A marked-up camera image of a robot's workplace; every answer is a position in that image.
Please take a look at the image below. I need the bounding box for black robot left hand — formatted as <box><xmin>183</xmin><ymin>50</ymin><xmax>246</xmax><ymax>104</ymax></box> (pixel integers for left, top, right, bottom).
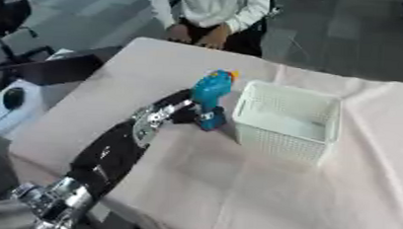
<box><xmin>150</xmin><ymin>86</ymin><xmax>216</xmax><ymax>128</ymax></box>

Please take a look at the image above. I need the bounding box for person's right hand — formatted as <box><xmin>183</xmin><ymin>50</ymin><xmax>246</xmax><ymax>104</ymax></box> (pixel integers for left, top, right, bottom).
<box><xmin>165</xmin><ymin>22</ymin><xmax>195</xmax><ymax>44</ymax></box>

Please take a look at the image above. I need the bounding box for person's left hand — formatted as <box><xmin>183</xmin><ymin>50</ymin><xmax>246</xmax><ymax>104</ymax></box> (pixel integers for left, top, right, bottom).
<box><xmin>196</xmin><ymin>22</ymin><xmax>234</xmax><ymax>52</ymax></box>

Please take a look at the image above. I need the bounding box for blue toy drill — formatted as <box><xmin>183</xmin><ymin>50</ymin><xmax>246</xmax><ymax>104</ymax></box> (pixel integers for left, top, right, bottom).
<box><xmin>187</xmin><ymin>66</ymin><xmax>242</xmax><ymax>133</ymax></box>

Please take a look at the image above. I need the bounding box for person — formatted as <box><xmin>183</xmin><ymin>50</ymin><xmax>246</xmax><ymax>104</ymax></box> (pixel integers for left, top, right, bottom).
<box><xmin>140</xmin><ymin>0</ymin><xmax>274</xmax><ymax>59</ymax></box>

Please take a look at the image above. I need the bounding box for white perforated plastic basket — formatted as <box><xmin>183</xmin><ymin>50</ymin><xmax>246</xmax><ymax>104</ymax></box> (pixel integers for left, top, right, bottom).
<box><xmin>228</xmin><ymin>78</ymin><xmax>348</xmax><ymax>169</ymax></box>

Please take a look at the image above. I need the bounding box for black laptop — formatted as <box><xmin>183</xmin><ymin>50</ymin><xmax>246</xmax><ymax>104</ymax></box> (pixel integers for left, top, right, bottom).
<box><xmin>0</xmin><ymin>47</ymin><xmax>107</xmax><ymax>90</ymax></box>

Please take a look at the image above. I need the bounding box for white side desk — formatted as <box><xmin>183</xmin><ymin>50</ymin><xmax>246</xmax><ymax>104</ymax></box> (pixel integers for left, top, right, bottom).
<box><xmin>0</xmin><ymin>76</ymin><xmax>86</xmax><ymax>142</ymax></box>

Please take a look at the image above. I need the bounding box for black computer mouse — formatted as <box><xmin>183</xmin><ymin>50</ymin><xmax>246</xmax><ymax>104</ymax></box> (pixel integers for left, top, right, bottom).
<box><xmin>1</xmin><ymin>85</ymin><xmax>29</xmax><ymax>113</ymax></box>

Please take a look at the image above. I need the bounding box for black office chair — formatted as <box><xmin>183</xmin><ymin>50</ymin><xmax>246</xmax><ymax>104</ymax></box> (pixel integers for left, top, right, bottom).
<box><xmin>0</xmin><ymin>0</ymin><xmax>61</xmax><ymax>82</ymax></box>

